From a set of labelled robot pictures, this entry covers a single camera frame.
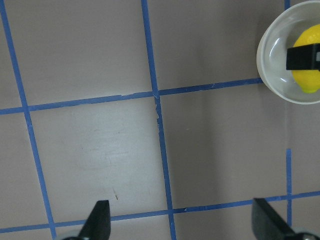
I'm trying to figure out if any yellow lemon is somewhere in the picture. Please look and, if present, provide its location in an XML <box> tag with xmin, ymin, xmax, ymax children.
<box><xmin>291</xmin><ymin>24</ymin><xmax>320</xmax><ymax>94</ymax></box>

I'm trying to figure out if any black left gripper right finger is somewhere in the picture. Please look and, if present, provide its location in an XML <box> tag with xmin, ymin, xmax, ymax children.
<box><xmin>251</xmin><ymin>198</ymin><xmax>297</xmax><ymax>240</ymax></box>

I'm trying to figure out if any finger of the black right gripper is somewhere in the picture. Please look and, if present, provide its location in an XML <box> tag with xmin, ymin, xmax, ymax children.
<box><xmin>286</xmin><ymin>43</ymin><xmax>320</xmax><ymax>71</ymax></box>

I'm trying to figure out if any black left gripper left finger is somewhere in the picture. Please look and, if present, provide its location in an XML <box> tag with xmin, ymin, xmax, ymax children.
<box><xmin>77</xmin><ymin>200</ymin><xmax>111</xmax><ymax>240</ymax></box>

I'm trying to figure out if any white ceramic bowl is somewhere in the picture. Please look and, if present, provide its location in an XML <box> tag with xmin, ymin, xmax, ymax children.
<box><xmin>256</xmin><ymin>0</ymin><xmax>320</xmax><ymax>105</ymax></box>

